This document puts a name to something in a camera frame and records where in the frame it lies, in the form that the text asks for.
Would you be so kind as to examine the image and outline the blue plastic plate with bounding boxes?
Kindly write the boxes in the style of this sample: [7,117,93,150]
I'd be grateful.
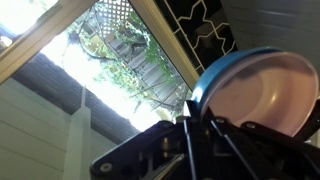
[190,46,285,112]

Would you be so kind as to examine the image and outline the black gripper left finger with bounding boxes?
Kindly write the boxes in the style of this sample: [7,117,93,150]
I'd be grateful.
[89,99,201,180]

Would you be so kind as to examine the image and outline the green garden trees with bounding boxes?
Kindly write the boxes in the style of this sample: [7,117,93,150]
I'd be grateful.
[66,0,193,121]

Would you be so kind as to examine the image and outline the purple plastic plate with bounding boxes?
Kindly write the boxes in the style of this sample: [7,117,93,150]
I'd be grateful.
[199,51,320,138]

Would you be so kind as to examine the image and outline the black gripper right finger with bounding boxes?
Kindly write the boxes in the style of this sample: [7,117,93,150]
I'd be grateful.
[201,105,320,180]

